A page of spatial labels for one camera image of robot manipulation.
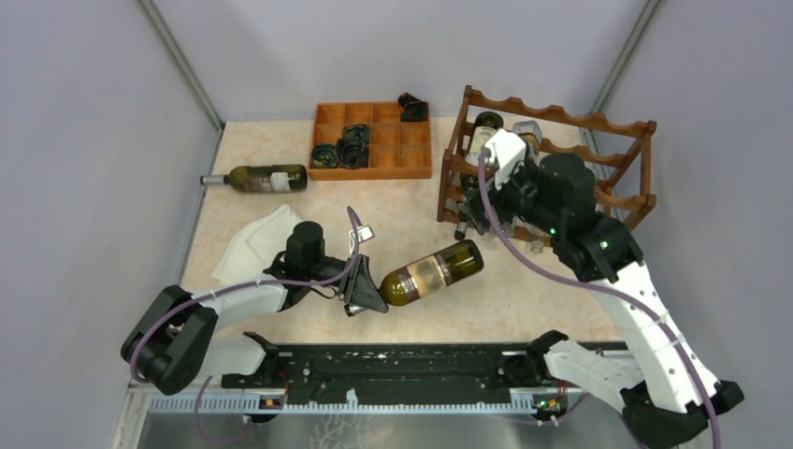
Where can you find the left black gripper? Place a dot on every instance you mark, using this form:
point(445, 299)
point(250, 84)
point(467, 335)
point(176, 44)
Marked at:
point(358, 287)

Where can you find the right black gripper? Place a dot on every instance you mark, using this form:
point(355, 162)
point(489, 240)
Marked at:
point(473, 206)

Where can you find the small clear labelled bottle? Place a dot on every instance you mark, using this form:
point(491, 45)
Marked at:
point(530, 132)

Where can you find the green bottle front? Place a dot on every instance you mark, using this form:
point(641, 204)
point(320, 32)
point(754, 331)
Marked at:
point(485, 126)

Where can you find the green wine bottle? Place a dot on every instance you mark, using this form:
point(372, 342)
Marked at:
point(282, 178)

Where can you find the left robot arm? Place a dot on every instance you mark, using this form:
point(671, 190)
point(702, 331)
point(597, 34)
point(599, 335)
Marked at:
point(177, 340)

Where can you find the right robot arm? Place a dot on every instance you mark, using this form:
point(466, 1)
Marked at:
point(668, 397)

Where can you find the wooden wine rack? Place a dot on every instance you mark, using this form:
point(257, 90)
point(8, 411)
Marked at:
point(637, 207)

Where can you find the white folded cloth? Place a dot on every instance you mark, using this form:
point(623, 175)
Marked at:
point(255, 246)

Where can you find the black part behind tray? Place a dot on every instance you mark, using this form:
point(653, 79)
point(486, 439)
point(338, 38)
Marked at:
point(412, 109)

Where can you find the black part in tray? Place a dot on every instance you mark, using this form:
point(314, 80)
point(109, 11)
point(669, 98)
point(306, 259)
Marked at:
point(353, 146)

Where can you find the wooden compartment tray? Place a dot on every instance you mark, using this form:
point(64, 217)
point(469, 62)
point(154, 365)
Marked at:
point(397, 150)

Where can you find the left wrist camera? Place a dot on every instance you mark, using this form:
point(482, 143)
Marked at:
point(361, 234)

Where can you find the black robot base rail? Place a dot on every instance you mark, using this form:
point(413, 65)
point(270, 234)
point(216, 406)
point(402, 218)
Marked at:
point(391, 374)

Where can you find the white cable duct strip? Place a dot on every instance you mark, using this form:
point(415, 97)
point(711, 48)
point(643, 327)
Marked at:
point(250, 403)

